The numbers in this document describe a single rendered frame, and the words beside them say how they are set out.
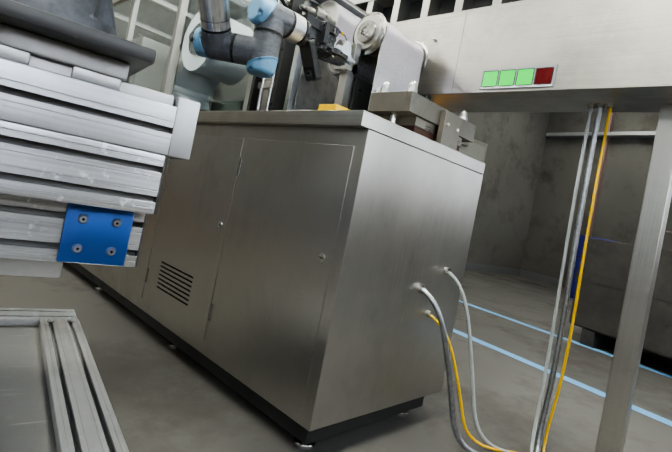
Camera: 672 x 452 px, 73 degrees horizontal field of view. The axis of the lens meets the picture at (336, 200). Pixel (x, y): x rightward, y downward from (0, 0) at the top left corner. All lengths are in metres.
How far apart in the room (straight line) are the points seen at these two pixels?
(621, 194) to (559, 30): 7.39
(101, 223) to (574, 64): 1.36
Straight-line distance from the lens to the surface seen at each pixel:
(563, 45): 1.66
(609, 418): 1.68
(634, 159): 9.02
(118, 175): 0.71
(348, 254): 1.15
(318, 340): 1.20
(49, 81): 0.71
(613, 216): 8.95
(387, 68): 1.61
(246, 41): 1.25
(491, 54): 1.75
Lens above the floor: 0.66
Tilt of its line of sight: 1 degrees up
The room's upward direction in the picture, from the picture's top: 11 degrees clockwise
